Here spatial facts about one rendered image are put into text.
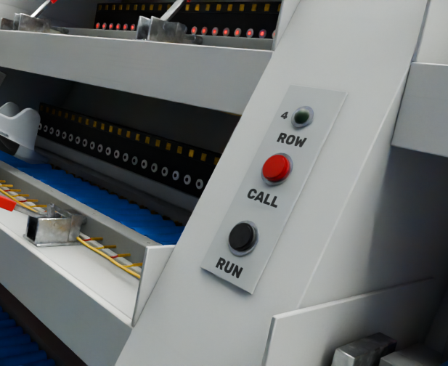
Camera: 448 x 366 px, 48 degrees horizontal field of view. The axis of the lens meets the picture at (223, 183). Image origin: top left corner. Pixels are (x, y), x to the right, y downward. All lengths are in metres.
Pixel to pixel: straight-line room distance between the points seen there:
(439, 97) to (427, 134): 0.02
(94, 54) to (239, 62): 0.19
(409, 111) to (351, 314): 0.12
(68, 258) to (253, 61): 0.21
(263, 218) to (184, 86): 0.16
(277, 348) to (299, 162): 0.10
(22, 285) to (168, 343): 0.18
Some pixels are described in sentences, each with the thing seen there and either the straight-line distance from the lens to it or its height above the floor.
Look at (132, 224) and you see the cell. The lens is 0.47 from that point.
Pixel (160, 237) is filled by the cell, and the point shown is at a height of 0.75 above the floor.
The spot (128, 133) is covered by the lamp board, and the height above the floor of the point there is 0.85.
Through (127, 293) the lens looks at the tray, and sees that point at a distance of 0.36.
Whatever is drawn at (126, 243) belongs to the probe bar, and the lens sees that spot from 0.41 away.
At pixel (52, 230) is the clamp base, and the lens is 0.44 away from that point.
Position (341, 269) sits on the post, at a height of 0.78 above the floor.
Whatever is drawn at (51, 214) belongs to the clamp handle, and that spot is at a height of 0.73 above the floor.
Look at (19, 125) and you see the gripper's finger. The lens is 0.62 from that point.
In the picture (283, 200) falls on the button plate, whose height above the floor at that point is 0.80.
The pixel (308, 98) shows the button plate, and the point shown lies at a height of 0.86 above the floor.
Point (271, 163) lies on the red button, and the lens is 0.28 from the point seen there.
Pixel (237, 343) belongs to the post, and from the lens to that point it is 0.27.
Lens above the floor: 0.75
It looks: 8 degrees up
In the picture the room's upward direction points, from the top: 27 degrees clockwise
